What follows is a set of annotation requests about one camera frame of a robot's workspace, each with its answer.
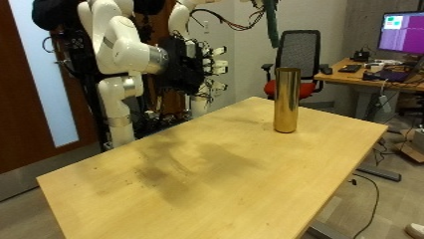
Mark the brown door with frosted glass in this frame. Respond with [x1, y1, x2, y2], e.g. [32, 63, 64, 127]
[0, 0, 102, 175]

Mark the flower bouquet with green stem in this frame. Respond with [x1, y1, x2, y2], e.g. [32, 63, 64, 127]
[262, 0, 281, 50]

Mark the black left arm cable bundle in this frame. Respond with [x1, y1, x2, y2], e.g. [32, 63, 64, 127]
[189, 0, 268, 33]

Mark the wooden office desk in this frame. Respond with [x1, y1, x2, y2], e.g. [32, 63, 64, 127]
[313, 57, 424, 121]

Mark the white shoe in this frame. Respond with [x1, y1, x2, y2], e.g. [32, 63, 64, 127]
[405, 222, 424, 239]

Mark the black floor cable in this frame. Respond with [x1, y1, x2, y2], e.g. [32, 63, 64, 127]
[351, 172, 382, 239]

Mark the black mesh red seat office chair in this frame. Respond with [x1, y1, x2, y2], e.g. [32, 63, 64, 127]
[260, 29, 332, 102]

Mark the computer monitor with purple screen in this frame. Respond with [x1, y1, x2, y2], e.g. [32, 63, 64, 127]
[377, 10, 424, 56]

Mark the black cloth bundle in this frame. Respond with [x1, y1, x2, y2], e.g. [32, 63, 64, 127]
[31, 0, 84, 32]

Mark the cardboard box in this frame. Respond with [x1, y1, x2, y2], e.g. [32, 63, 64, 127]
[394, 128, 424, 164]

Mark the small black desk device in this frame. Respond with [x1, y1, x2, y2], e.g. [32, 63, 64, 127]
[353, 48, 373, 64]

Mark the black robot mounting stand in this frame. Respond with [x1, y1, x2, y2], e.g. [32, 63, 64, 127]
[44, 0, 193, 151]

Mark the black keyboard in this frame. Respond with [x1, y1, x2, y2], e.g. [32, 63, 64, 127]
[337, 64, 365, 74]

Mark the grey table foot bar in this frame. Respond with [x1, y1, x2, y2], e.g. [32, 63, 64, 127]
[355, 163, 403, 183]
[304, 221, 351, 239]

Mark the tall gold cylinder vase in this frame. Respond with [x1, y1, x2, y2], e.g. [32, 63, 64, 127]
[272, 67, 302, 134]

